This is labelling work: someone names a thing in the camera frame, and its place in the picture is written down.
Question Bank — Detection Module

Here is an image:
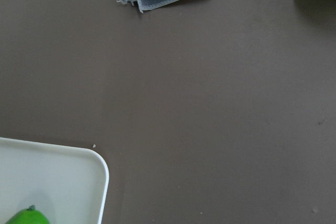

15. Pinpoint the white rabbit tray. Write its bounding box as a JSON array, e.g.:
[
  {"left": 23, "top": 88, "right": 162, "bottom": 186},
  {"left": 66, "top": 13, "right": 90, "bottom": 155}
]
[{"left": 1, "top": 138, "right": 109, "bottom": 223}]

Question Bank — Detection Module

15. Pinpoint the green lime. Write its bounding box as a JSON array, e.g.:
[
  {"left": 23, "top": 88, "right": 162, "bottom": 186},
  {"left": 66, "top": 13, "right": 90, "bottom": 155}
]
[{"left": 5, "top": 205, "right": 50, "bottom": 224}]

